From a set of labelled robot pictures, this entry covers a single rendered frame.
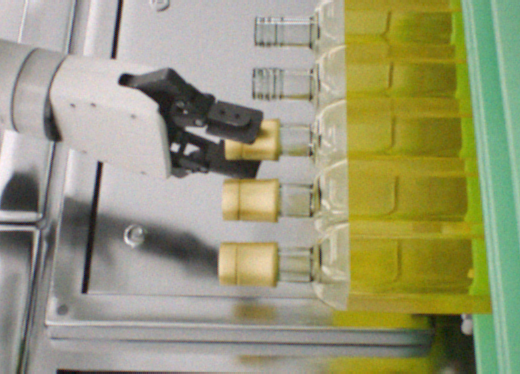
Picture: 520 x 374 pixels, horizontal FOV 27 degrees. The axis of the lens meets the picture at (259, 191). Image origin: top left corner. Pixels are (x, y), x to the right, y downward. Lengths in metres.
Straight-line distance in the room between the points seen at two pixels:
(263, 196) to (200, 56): 0.30
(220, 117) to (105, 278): 0.20
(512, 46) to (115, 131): 0.32
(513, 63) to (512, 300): 0.16
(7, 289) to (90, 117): 0.19
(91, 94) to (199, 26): 0.29
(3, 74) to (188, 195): 0.22
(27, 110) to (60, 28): 0.26
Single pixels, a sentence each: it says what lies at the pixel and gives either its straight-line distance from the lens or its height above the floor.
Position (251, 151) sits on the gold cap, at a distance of 0.87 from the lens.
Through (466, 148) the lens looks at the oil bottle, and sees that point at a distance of 0.86.
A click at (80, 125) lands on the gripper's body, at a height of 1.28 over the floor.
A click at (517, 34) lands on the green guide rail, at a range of 0.79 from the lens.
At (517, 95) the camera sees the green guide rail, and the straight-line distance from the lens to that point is 0.75.
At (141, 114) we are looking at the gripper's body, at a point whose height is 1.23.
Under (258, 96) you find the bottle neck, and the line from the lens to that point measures 0.90.
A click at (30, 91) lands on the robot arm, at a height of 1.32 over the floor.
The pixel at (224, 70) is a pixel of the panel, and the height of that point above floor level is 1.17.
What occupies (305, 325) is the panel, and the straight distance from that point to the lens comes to 0.93.
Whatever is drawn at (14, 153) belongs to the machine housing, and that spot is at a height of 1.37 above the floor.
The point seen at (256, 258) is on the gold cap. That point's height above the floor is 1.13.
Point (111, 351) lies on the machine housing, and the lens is 0.96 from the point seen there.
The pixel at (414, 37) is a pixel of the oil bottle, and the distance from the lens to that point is 0.92.
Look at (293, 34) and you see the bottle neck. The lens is 0.94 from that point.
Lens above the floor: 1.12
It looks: 1 degrees up
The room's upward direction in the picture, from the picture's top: 89 degrees counter-clockwise
